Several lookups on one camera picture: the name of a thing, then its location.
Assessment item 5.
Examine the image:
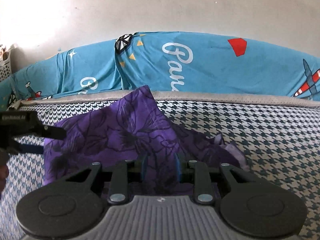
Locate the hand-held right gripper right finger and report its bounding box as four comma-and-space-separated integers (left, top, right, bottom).
174, 152, 257, 204

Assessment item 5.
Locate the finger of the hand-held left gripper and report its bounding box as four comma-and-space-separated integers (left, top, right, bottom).
37, 124, 67, 140
15, 142, 45, 155

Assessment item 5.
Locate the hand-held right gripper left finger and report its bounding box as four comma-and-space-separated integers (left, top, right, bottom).
59, 154, 150, 205

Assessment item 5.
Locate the purple floral garment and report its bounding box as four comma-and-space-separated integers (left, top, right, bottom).
44, 85, 250, 195

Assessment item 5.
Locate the person's left hand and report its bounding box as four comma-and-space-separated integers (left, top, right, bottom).
0, 165, 10, 190

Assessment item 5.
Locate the white plastic basket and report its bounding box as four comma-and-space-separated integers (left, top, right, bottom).
0, 44, 13, 82

